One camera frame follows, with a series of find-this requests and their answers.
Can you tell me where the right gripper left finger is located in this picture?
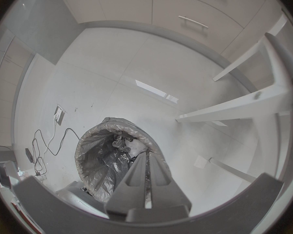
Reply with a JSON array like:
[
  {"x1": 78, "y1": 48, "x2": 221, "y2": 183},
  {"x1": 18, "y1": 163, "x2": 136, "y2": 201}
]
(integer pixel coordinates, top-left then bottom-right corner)
[{"x1": 105, "y1": 153, "x2": 147, "y2": 222}]

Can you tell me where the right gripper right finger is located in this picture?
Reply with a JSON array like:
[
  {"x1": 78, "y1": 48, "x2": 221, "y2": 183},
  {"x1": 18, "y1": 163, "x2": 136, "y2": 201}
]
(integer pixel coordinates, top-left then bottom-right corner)
[{"x1": 149, "y1": 152, "x2": 192, "y2": 213}]

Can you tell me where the black plastic bag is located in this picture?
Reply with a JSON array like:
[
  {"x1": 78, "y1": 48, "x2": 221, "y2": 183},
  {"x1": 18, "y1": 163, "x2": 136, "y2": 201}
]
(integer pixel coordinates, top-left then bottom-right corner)
[{"x1": 74, "y1": 117, "x2": 173, "y2": 203}]

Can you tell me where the crumpled black plastic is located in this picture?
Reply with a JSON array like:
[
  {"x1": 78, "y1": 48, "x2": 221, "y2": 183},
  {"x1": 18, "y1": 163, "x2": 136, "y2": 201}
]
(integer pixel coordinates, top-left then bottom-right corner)
[{"x1": 112, "y1": 134, "x2": 135, "y2": 153}]

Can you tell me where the crumpled white paper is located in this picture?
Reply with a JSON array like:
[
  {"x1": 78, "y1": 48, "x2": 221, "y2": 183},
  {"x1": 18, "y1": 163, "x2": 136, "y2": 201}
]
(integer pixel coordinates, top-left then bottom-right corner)
[{"x1": 126, "y1": 140, "x2": 148, "y2": 157}]

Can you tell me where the grey and white chair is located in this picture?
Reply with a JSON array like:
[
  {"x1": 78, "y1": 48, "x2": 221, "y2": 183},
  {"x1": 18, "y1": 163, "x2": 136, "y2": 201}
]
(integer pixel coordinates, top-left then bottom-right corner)
[{"x1": 175, "y1": 14, "x2": 293, "y2": 183}]

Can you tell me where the beige cabinet with drawers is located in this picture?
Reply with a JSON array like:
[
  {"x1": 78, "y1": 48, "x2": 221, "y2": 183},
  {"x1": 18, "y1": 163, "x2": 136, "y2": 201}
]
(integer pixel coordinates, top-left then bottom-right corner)
[{"x1": 53, "y1": 0, "x2": 284, "y2": 58}]

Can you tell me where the black cable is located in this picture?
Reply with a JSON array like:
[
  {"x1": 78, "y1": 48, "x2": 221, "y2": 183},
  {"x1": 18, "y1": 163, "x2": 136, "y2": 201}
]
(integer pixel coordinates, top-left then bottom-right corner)
[{"x1": 31, "y1": 128, "x2": 80, "y2": 178}]

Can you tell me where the white cable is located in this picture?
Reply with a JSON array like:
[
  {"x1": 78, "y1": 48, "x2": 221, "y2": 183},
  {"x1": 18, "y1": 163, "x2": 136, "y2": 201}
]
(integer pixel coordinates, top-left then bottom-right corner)
[{"x1": 40, "y1": 116, "x2": 59, "y2": 158}]

